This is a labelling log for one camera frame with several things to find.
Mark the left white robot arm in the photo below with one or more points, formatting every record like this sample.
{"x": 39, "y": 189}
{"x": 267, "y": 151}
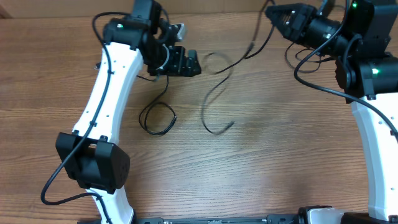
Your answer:
{"x": 90, "y": 154}

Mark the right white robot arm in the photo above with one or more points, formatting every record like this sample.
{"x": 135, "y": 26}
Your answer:
{"x": 367, "y": 77}

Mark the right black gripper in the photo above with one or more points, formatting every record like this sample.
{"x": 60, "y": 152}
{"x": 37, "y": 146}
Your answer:
{"x": 300, "y": 25}

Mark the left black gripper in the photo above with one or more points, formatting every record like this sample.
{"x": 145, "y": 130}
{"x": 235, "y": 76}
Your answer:
{"x": 178, "y": 70}

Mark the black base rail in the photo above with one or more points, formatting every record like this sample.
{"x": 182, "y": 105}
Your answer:
{"x": 269, "y": 219}

